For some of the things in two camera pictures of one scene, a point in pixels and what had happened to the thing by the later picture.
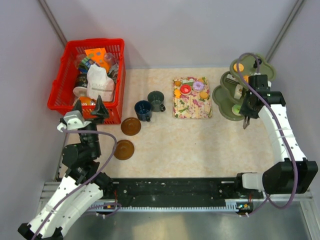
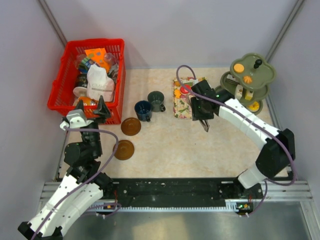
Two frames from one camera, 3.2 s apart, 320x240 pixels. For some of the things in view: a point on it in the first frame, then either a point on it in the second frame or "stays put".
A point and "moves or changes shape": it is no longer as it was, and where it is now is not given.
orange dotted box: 99,56 stays put
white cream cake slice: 238,92 stays put
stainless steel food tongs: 246,121 moves or changes shape
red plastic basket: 88,68 stays put
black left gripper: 101,111 stays put
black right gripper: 244,111 → 196,115
